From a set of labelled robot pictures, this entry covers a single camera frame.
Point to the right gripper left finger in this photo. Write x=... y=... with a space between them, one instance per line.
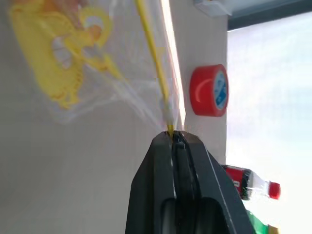
x=151 y=185

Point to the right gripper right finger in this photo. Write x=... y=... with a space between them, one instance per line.
x=214 y=195

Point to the clear yellow-sealed zip bag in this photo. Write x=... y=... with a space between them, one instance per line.
x=73 y=48

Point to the red-capped cola bottle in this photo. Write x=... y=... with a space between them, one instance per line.
x=235 y=180

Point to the green soda bottle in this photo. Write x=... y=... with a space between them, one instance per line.
x=258 y=224

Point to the red tape roll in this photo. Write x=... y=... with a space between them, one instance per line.
x=204 y=90

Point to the clear plastic box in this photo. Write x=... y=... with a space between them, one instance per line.
x=214 y=8

